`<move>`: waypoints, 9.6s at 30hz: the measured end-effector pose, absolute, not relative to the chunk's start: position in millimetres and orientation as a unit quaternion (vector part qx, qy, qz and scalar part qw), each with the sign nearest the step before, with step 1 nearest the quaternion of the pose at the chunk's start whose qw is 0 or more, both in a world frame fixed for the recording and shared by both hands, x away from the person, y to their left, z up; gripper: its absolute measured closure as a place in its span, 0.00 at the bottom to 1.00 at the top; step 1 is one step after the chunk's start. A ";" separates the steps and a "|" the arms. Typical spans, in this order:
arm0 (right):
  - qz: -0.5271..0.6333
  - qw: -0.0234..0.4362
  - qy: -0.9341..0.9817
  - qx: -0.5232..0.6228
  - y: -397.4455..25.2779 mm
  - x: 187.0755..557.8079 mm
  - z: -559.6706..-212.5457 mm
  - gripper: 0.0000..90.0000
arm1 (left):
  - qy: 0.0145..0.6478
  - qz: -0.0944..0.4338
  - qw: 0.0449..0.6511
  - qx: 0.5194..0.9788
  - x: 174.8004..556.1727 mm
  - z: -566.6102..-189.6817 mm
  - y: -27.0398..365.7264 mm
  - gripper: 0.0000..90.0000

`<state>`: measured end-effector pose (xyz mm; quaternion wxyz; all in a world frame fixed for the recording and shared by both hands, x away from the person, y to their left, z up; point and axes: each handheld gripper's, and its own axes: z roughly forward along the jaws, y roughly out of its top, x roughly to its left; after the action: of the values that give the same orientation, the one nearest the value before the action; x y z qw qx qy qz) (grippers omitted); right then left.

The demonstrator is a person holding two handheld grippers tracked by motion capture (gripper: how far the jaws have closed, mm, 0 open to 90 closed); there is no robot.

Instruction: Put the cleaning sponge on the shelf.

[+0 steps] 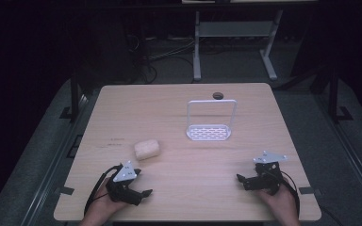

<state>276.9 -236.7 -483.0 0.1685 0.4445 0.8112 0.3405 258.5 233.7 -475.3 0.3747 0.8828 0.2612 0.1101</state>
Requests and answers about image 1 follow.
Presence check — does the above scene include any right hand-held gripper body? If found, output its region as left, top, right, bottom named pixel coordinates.
left=244, top=150, right=288, bottom=196

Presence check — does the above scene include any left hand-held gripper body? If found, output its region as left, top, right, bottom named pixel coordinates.
left=105, top=160, right=141, bottom=207

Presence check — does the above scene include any person's left hand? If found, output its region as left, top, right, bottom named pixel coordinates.
left=78, top=179, right=130, bottom=226

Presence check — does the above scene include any person's right hand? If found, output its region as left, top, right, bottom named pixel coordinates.
left=255, top=177, right=302, bottom=226

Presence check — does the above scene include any beige bread loaf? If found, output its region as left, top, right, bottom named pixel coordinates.
left=133, top=138, right=161, bottom=162

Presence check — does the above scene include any grey tape strip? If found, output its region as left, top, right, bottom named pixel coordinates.
left=298, top=186, right=321, bottom=196
left=55, top=186, right=75, bottom=196

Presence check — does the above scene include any white metal stand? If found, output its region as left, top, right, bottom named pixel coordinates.
left=192, top=8, right=285, bottom=83

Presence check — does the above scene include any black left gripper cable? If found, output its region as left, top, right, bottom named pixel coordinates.
left=83, top=165, right=123, bottom=217

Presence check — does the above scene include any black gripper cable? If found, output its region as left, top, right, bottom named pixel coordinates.
left=279, top=170, right=302, bottom=218
left=83, top=165, right=123, bottom=217

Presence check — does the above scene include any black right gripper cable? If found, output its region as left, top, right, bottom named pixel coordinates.
left=279, top=170, right=302, bottom=218

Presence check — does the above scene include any white rack with tall handle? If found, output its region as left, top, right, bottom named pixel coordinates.
left=186, top=99, right=238, bottom=142

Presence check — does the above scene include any black metal post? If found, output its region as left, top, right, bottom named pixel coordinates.
left=326, top=67, right=354, bottom=124
left=59, top=73, right=82, bottom=123

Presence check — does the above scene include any bundle of floor cables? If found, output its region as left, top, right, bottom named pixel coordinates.
left=125, top=33, right=199, bottom=85

